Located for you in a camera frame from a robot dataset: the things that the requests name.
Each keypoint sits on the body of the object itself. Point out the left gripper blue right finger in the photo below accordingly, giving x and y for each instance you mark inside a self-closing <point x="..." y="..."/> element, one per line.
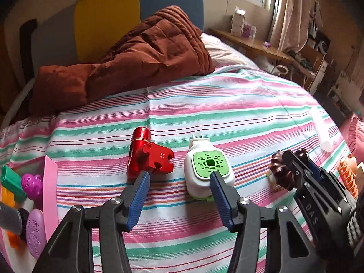
<point x="226" y="199"/>

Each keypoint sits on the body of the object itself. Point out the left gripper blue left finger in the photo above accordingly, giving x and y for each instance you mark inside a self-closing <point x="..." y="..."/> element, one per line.
<point x="135" y="196"/>

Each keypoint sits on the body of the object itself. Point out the green white plug-in device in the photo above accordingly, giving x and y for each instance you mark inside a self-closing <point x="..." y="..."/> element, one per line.
<point x="201" y="160"/>

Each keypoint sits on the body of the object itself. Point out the brown pumpkin figure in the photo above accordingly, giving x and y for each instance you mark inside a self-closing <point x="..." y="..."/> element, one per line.
<point x="282" y="173"/>

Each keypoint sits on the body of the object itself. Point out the red metallic cylinder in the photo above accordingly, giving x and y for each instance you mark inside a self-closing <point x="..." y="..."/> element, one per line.
<point x="136" y="159"/>

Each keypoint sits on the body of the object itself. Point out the magenta perforated stand piece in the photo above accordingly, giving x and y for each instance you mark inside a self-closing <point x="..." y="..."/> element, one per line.
<point x="32" y="185"/>

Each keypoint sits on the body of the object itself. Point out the lilac egg-shaped case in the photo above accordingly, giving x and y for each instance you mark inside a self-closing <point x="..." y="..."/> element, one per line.
<point x="35" y="233"/>

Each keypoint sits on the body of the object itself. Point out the clear jar with black lid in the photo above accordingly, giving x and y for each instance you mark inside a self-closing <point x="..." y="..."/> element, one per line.
<point x="12" y="219"/>

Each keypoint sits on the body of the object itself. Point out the green plastic stand piece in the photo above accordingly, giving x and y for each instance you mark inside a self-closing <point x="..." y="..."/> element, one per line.
<point x="12" y="182"/>

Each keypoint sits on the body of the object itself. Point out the orange cube block cluster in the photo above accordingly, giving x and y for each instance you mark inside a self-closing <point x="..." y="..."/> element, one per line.
<point x="15" y="241"/>

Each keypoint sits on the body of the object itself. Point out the red puzzle piece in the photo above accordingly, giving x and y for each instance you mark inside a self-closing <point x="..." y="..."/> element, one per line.
<point x="158" y="159"/>

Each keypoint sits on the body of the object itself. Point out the yellow orange plastic comb piece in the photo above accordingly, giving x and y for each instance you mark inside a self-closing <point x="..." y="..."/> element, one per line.
<point x="7" y="197"/>

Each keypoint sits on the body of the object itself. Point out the orange toothed plastic piece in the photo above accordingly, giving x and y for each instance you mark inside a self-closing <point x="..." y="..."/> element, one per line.
<point x="347" y="171"/>

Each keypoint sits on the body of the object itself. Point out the translucent white tube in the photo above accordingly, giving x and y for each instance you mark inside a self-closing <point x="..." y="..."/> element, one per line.
<point x="326" y="145"/>

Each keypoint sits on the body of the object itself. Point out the striped pink green bedsheet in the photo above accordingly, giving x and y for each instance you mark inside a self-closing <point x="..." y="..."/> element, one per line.
<point x="248" y="114"/>

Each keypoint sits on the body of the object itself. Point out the wooden side shelf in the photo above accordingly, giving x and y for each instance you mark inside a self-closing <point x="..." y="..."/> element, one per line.
<point x="255" y="47"/>

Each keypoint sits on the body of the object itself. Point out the rust brown quilted blanket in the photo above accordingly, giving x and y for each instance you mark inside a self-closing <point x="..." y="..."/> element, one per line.
<point x="166" y="46"/>

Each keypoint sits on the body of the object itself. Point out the grey yellow blue headboard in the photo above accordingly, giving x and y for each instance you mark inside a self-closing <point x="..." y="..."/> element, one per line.
<point x="84" y="32"/>

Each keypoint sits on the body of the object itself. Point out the white box on shelf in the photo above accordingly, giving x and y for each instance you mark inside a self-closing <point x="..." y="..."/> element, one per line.
<point x="237" y="22"/>

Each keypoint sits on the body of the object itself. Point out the beige curtain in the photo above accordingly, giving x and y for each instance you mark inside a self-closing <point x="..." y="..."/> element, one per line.
<point x="289" y="29"/>

